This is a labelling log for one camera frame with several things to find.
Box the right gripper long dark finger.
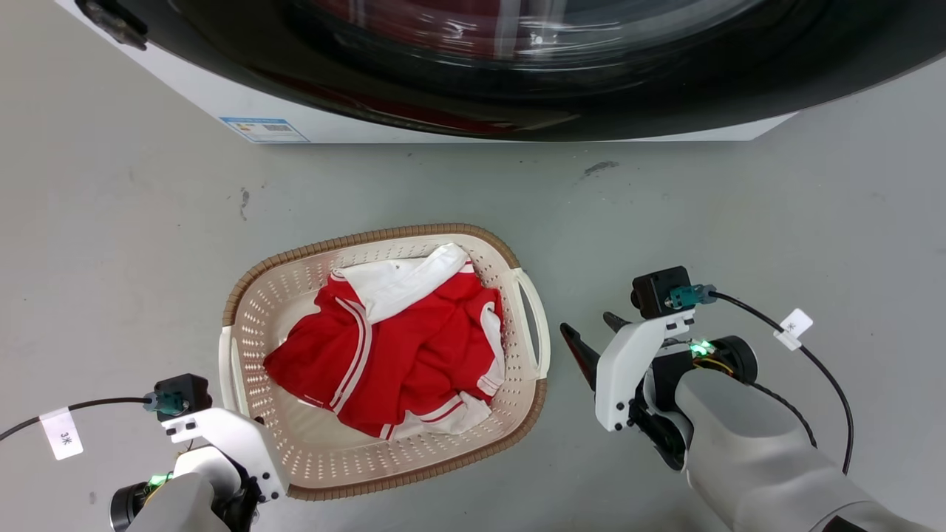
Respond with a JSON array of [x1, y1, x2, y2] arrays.
[[559, 322, 602, 392]]

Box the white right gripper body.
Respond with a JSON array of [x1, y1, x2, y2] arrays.
[[594, 310, 696, 471]]

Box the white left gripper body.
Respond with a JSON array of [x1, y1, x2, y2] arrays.
[[162, 407, 290, 505]]

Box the cream laundry basket brown rim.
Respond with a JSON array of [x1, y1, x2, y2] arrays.
[[219, 223, 552, 502]]

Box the red white garment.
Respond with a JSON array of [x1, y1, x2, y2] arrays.
[[263, 243, 508, 443]]

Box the black round washing machine door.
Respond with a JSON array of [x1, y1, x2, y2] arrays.
[[111, 0, 946, 142]]

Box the blue white energy label sticker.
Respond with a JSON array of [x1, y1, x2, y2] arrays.
[[220, 117, 310, 144]]

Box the white washing machine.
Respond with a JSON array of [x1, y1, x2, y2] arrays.
[[55, 0, 946, 145]]

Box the black door latch piece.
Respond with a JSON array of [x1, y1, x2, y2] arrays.
[[75, 0, 149, 52]]

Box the left black camera cable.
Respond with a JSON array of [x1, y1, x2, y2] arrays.
[[0, 397, 157, 443]]

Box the black camera cable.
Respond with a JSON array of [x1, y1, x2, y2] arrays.
[[668, 284, 856, 475], [0, 397, 157, 443]]

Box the small white cable tag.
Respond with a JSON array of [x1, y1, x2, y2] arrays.
[[773, 308, 814, 352]]

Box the large white cable tag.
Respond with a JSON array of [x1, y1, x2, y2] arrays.
[[38, 407, 85, 462]]

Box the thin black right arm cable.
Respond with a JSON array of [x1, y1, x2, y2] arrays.
[[752, 382, 819, 449]]

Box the right black camera cable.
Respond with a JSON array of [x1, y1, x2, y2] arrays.
[[668, 284, 856, 475]]

